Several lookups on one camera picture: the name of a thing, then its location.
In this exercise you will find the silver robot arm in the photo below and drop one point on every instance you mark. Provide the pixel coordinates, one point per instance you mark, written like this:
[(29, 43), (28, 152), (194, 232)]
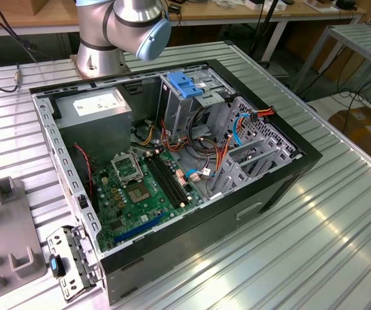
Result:
[(98, 32)]

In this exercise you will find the grey metal disk bay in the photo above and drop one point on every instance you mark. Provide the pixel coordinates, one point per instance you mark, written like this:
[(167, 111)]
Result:
[(236, 174)]

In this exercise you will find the black RAM slot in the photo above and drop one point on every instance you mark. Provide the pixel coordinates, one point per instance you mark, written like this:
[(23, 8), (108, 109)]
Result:
[(168, 180), (164, 181), (175, 177), (171, 178)]

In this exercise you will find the grey optical drive cage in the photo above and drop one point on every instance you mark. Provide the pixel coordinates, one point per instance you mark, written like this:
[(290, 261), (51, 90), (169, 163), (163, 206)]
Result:
[(180, 119)]

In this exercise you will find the CPU socket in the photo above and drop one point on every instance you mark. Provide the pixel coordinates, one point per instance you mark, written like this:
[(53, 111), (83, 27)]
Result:
[(138, 193)]

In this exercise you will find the green motherboard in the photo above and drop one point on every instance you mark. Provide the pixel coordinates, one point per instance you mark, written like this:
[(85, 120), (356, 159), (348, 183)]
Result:
[(146, 206)]

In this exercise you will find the blue plastic drive latch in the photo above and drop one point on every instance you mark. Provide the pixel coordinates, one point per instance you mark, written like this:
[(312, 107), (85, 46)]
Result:
[(182, 82)]

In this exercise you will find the blue expansion slot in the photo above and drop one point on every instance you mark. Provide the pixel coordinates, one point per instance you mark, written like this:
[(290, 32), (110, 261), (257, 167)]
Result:
[(140, 227)]

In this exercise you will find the black PC case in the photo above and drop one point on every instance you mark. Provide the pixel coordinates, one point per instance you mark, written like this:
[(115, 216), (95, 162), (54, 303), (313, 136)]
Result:
[(188, 245)]

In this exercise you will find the grey power supply unit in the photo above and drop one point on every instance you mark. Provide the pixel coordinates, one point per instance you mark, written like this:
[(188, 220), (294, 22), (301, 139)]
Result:
[(95, 129)]

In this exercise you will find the black and blue latch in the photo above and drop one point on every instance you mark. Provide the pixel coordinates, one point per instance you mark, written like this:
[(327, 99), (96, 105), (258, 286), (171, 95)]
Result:
[(56, 266)]

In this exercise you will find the flat cardboard box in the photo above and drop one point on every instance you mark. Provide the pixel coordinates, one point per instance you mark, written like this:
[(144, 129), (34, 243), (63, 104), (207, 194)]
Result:
[(366, 135)]

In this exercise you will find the wooden desk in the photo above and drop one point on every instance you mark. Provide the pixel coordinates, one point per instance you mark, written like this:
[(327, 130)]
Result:
[(301, 14)]

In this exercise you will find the grey parts rack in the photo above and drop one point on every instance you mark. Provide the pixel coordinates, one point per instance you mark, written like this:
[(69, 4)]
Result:
[(7, 223)]

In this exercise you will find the metal slat side table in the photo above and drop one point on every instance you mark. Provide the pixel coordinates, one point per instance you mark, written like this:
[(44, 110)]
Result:
[(359, 42)]

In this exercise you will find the metal slot retainer bracket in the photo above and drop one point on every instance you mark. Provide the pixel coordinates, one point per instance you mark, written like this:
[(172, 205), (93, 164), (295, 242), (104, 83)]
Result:
[(75, 258)]

